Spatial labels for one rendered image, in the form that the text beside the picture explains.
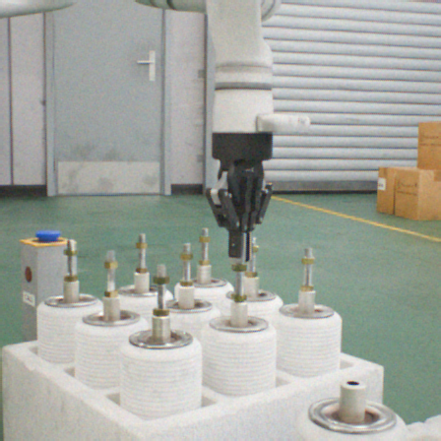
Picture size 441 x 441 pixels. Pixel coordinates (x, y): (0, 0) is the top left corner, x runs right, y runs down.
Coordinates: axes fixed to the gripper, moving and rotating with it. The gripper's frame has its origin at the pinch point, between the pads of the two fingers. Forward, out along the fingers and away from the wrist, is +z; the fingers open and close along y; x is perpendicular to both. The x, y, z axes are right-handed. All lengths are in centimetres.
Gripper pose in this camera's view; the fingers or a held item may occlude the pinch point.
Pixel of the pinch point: (240, 246)
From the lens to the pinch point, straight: 89.6
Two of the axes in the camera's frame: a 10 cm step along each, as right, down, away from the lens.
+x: 8.4, 0.8, -5.3
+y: -5.4, 1.0, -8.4
